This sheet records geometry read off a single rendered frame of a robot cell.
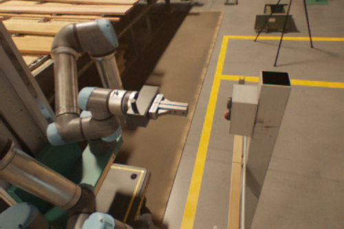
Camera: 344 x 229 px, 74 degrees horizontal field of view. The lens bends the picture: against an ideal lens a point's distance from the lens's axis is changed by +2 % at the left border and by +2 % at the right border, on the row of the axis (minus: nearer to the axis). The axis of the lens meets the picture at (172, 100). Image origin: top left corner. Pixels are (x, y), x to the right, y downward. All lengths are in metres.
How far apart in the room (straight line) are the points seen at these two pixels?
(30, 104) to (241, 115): 0.82
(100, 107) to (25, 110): 0.48
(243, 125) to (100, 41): 0.63
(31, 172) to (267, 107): 0.61
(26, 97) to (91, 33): 0.36
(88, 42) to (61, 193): 0.54
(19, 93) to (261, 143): 0.88
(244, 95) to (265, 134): 0.12
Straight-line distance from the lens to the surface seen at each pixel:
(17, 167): 0.71
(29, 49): 2.17
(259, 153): 0.68
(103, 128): 0.76
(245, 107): 0.55
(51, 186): 0.76
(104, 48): 0.97
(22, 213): 0.96
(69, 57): 0.94
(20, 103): 1.10
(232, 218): 0.65
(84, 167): 1.26
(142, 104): 0.63
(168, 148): 2.06
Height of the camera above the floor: 1.60
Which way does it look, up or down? 38 degrees down
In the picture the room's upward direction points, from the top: 6 degrees counter-clockwise
